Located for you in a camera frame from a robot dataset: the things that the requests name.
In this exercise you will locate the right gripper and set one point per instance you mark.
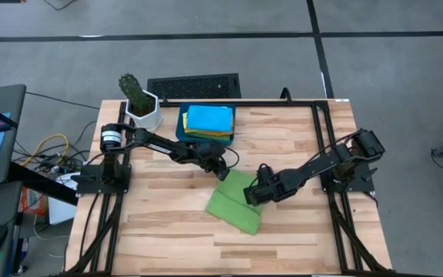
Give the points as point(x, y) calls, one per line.
point(269, 188)

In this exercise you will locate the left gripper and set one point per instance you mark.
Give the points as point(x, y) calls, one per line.
point(212, 155)

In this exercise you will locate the blue microfiber towel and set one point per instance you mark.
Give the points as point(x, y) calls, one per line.
point(210, 118)

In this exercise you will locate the yellow microfiber towel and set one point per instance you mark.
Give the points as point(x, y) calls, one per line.
point(185, 121)

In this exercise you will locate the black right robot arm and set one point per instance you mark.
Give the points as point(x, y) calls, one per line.
point(337, 157)

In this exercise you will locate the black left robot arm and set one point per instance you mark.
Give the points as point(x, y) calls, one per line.
point(156, 146)

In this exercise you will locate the teal plastic bin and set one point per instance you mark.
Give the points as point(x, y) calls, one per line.
point(181, 136)

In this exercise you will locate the black floor vent grate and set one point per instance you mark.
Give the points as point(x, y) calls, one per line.
point(194, 86)

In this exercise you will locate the white hexagonal planter pot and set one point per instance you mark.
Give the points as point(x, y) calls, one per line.
point(146, 121)

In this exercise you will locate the green cactus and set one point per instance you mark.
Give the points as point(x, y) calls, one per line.
point(135, 92)

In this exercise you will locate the white box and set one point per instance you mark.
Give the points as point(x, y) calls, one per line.
point(62, 209)

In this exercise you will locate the orange cardboard box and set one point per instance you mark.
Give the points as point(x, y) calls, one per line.
point(35, 202)

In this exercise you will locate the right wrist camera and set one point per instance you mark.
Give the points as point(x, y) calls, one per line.
point(264, 172)

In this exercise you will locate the black aluminium table frame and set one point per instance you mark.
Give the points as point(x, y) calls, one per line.
point(306, 103)

